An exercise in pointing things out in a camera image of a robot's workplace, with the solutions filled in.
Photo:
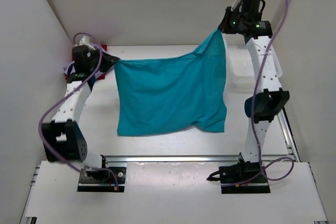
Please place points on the white plastic basket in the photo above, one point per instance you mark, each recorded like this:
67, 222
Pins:
240, 64

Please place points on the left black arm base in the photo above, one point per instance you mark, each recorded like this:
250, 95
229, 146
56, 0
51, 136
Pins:
112, 181

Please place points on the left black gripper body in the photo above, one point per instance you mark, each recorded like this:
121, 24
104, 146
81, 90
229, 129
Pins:
95, 57

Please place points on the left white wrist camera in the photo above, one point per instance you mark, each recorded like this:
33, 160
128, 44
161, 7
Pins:
85, 41

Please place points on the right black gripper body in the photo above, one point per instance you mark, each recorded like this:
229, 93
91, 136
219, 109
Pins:
235, 19

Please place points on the teal t shirt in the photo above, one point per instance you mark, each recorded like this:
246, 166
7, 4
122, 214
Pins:
159, 96

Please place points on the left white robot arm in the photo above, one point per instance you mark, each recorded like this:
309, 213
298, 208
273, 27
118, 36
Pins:
62, 136

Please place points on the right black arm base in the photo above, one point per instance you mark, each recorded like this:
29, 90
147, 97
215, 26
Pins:
241, 178

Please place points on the purple t shirt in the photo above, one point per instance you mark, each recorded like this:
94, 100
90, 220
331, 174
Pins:
69, 68

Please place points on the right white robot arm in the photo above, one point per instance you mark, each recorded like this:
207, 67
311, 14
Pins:
262, 107

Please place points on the red t shirt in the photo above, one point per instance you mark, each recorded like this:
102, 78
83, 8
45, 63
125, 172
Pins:
85, 60

